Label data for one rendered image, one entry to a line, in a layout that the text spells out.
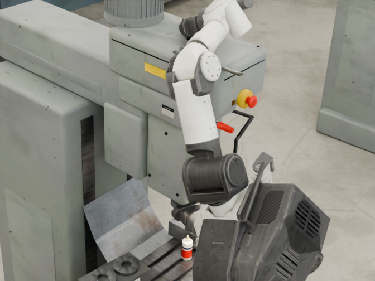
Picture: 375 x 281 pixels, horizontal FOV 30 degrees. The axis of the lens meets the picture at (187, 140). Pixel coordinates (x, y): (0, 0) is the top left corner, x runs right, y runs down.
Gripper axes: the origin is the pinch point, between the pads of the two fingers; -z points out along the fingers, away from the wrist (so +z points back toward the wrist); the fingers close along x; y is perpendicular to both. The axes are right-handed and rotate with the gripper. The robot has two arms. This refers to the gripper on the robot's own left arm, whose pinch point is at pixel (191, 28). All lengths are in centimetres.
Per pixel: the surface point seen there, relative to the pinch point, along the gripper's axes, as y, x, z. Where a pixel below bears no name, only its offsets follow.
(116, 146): -33, -18, -39
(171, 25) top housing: 3.1, 0.1, -12.2
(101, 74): -7.0, -19.1, -33.5
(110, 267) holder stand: -72, -34, -32
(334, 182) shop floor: -113, 202, -189
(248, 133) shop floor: -70, 189, -262
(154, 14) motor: 7.7, -4.7, -12.5
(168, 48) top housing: -4.7, -10.3, 1.2
